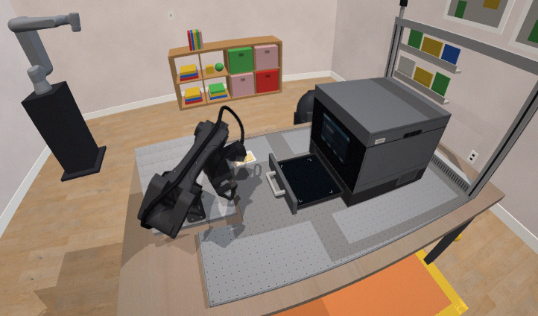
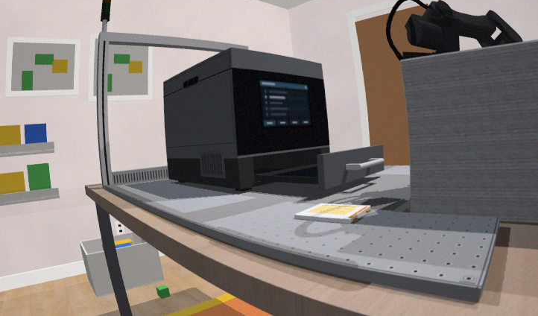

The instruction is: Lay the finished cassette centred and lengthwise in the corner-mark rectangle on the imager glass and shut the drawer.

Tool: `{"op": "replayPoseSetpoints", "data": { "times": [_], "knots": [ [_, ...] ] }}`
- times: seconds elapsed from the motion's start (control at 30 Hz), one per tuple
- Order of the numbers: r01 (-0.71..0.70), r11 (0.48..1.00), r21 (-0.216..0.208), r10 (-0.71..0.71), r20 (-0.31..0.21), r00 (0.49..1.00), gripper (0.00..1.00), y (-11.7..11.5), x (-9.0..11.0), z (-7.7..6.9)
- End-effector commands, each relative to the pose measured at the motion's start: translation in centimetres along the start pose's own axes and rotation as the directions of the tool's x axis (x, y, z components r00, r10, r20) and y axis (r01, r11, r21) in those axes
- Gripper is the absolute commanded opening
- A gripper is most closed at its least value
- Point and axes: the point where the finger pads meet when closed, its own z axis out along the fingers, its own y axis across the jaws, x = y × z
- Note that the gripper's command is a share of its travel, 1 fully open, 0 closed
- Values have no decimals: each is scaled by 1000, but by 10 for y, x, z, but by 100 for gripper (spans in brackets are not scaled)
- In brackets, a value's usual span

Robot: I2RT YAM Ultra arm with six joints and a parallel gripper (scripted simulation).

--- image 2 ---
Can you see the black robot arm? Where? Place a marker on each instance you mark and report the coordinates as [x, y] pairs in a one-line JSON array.
[[440, 27]]

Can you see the dark grey gel imager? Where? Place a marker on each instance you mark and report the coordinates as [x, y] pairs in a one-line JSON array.
[[224, 115]]

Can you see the green stack light segment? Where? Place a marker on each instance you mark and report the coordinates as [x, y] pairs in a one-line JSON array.
[[105, 8]]

